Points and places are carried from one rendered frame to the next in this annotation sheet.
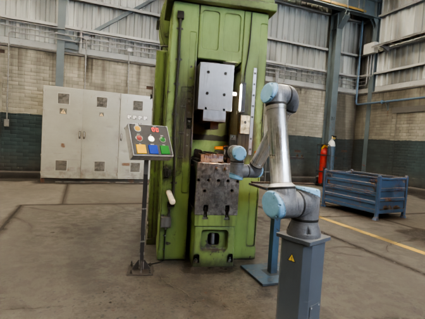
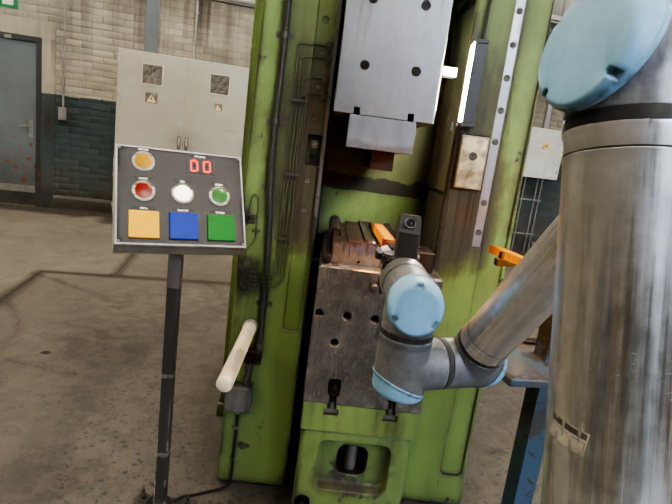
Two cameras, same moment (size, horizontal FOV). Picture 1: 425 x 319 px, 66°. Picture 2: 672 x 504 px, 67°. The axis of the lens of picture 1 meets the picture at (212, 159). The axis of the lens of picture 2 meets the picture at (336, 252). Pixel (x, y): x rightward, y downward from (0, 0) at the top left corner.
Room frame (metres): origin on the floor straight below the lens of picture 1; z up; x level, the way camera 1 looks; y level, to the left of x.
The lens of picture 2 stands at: (1.30, -0.16, 1.26)
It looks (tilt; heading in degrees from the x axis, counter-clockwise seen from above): 11 degrees down; 9
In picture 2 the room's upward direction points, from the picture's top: 7 degrees clockwise
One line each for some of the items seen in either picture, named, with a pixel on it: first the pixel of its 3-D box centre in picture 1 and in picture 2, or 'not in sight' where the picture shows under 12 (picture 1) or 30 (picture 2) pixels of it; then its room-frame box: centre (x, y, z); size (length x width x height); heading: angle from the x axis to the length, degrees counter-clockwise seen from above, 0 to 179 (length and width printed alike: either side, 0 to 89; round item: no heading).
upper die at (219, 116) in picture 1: (209, 117); (375, 136); (3.04, 0.05, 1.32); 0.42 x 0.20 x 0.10; 11
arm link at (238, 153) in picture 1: (237, 153); (411, 299); (2.13, -0.16, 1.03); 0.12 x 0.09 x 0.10; 11
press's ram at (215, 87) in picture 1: (215, 90); (398, 60); (3.05, 0.01, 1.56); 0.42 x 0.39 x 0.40; 11
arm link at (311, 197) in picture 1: (304, 202); not in sight; (1.83, -0.53, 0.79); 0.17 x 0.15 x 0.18; 121
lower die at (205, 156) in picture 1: (207, 156); (360, 240); (3.04, 0.05, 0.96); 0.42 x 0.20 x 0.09; 11
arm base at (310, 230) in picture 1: (303, 225); not in sight; (1.83, -0.54, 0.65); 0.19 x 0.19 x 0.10
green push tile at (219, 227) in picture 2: (164, 150); (220, 228); (2.60, 0.38, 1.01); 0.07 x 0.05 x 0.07; 126
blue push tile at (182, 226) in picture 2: (153, 149); (183, 226); (2.54, 0.46, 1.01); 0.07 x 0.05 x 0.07; 126
